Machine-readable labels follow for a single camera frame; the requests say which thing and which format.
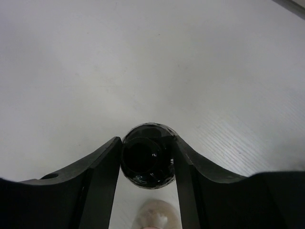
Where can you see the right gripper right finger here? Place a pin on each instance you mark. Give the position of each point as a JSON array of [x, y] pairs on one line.
[[211, 197]]

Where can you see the black pump cap spice jar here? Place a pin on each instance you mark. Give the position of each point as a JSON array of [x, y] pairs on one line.
[[147, 157]]

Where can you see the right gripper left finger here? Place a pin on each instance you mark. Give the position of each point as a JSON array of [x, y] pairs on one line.
[[78, 196]]

